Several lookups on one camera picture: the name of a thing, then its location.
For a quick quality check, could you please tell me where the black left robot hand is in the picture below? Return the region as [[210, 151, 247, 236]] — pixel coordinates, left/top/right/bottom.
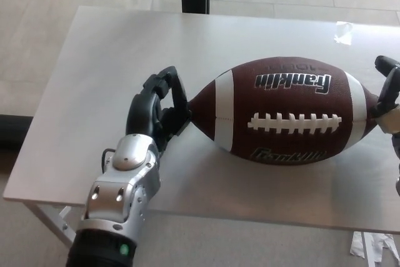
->
[[126, 65, 192, 155]]

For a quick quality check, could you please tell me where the clear tape piece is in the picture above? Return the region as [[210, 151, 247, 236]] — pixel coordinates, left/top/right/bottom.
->
[[333, 21, 354, 46]]

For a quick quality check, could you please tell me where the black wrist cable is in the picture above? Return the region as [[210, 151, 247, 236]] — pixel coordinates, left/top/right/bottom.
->
[[100, 148, 115, 173]]

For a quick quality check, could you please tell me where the brown Franklin american football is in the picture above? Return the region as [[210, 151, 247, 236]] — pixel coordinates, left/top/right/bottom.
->
[[189, 57, 381, 165]]

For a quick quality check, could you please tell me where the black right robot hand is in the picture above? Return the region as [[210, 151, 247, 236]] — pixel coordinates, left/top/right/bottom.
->
[[371, 55, 400, 136]]

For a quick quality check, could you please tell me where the crumpled white paper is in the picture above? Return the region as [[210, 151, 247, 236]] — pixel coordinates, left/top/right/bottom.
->
[[349, 231, 400, 267]]

